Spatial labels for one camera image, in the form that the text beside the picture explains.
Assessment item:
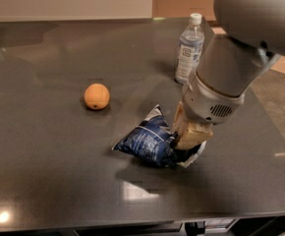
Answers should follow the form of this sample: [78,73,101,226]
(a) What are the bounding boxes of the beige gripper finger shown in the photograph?
[174,122,213,150]
[172,101,190,139]

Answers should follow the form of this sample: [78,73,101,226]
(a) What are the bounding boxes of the blue chip bag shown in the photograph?
[113,105,205,168]

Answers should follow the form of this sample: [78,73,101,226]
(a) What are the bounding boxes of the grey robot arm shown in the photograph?
[173,0,285,150]

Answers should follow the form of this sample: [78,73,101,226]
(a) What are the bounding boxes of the clear plastic water bottle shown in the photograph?
[175,13,204,84]

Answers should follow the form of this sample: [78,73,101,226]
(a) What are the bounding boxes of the orange fruit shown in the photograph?
[84,84,110,110]

